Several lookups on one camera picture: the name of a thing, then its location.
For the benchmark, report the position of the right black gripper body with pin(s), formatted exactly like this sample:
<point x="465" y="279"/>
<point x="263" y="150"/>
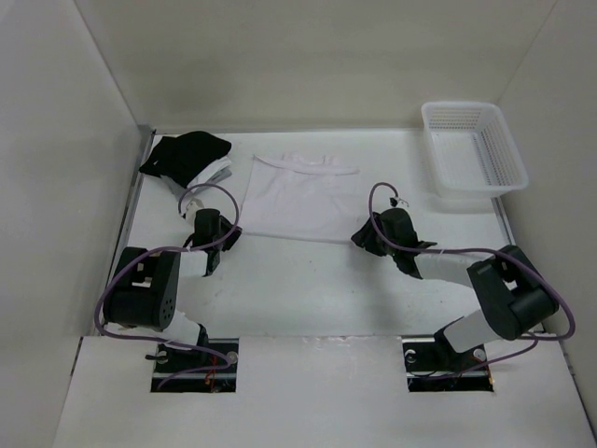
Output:
<point x="373" y="243"/>

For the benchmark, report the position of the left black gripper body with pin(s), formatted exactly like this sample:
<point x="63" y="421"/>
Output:
<point x="226" y="244"/>

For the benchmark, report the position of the white tank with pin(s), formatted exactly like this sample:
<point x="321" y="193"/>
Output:
<point x="291" y="197"/>
<point x="212" y="174"/>

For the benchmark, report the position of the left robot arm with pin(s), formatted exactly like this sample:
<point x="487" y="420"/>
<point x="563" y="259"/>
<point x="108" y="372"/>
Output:
<point x="141" y="301"/>

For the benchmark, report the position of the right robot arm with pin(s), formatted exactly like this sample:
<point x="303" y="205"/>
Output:
<point x="511" y="298"/>

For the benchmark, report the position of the white folded tank top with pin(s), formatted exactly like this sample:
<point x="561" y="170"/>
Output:
<point x="212" y="174"/>

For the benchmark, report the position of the black folded tank top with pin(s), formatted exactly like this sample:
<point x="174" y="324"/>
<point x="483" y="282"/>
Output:
<point x="183" y="157"/>

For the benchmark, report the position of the white plastic basket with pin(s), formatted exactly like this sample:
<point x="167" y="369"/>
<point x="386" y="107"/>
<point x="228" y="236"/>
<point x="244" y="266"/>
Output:
<point x="471" y="152"/>

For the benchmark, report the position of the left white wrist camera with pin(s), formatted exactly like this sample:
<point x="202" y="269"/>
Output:
<point x="192" y="208"/>

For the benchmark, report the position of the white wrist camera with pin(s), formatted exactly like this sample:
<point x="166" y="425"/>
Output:
<point x="398" y="202"/>
<point x="192" y="208"/>

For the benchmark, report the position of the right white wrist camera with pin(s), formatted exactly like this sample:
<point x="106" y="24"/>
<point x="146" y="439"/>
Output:
<point x="398" y="202"/>

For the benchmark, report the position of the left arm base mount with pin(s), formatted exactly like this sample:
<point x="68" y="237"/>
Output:
<point x="177" y="370"/>

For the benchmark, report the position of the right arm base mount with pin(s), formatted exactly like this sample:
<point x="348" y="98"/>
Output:
<point x="420" y="368"/>

